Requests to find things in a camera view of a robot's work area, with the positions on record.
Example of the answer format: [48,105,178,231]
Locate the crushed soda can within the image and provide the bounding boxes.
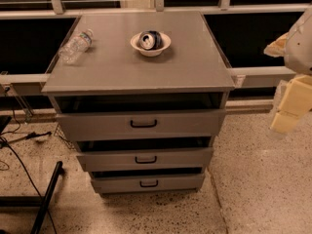
[138,30,162,51]

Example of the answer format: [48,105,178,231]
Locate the black stand leg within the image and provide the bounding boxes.
[0,161,64,234]

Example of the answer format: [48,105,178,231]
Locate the white bowl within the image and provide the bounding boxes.
[131,30,171,57]

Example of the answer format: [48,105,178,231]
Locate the grey drawer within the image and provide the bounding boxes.
[77,136,214,172]
[57,93,225,141]
[91,167,205,194]

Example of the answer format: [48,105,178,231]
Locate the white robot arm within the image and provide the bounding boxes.
[263,6,312,135]

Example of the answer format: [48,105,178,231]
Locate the grey bottom drawer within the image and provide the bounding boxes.
[91,167,205,194]

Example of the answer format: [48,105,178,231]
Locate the metal window railing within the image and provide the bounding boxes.
[0,0,312,98]

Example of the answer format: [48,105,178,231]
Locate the grey top drawer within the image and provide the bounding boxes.
[57,93,225,141]

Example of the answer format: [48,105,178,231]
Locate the grey drawer cabinet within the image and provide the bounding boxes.
[42,12,234,194]

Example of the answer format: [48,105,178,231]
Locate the grey middle drawer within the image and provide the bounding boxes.
[77,136,214,172]

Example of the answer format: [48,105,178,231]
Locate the clear plastic water bottle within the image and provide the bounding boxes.
[58,29,94,64]

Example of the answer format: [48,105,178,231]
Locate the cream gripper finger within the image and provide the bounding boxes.
[263,33,288,58]
[270,75,312,135]

